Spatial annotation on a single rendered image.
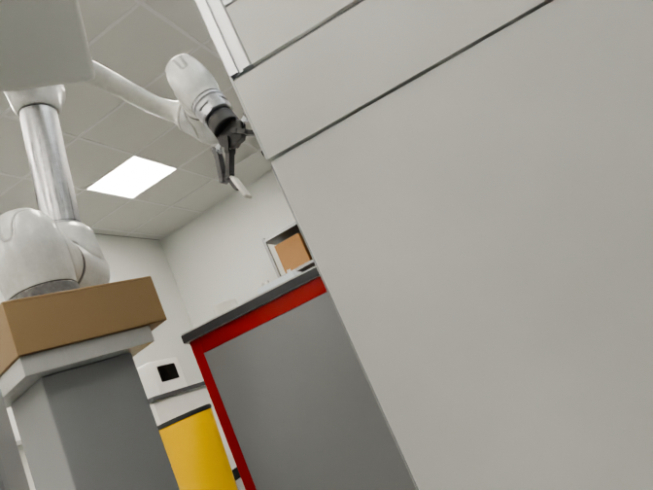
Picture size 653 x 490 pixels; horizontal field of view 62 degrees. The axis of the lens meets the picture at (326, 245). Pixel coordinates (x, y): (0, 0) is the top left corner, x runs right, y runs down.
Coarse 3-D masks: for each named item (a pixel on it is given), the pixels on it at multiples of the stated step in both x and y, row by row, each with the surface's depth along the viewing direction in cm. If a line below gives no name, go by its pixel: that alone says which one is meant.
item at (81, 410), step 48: (144, 336) 121; (0, 384) 110; (48, 384) 107; (96, 384) 113; (48, 432) 107; (96, 432) 109; (144, 432) 116; (48, 480) 110; (96, 480) 105; (144, 480) 111
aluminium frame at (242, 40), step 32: (224, 0) 82; (256, 0) 81; (288, 0) 79; (320, 0) 78; (352, 0) 76; (224, 32) 82; (256, 32) 80; (288, 32) 79; (224, 64) 81; (256, 64) 80
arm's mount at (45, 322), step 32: (96, 288) 118; (128, 288) 123; (0, 320) 105; (32, 320) 106; (64, 320) 110; (96, 320) 115; (128, 320) 120; (160, 320) 125; (0, 352) 107; (32, 352) 103
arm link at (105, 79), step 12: (96, 72) 143; (108, 72) 145; (96, 84) 145; (108, 84) 145; (120, 84) 147; (132, 84) 149; (120, 96) 149; (132, 96) 149; (144, 96) 150; (156, 96) 153; (144, 108) 152; (156, 108) 152; (168, 108) 152; (180, 108) 150; (168, 120) 155; (180, 120) 150; (192, 120) 147; (192, 132) 153; (204, 132) 152
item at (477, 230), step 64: (576, 0) 68; (640, 0) 66; (448, 64) 71; (512, 64) 69; (576, 64) 67; (640, 64) 65; (384, 128) 73; (448, 128) 71; (512, 128) 68; (576, 128) 66; (640, 128) 64; (320, 192) 75; (384, 192) 72; (448, 192) 70; (512, 192) 67; (576, 192) 65; (640, 192) 63; (320, 256) 74; (384, 256) 71; (448, 256) 69; (512, 256) 67; (576, 256) 65; (640, 256) 63; (384, 320) 70; (448, 320) 68; (512, 320) 66; (576, 320) 64; (640, 320) 62; (384, 384) 70; (448, 384) 67; (512, 384) 65; (576, 384) 63; (640, 384) 61; (448, 448) 66; (512, 448) 64; (576, 448) 63; (640, 448) 61
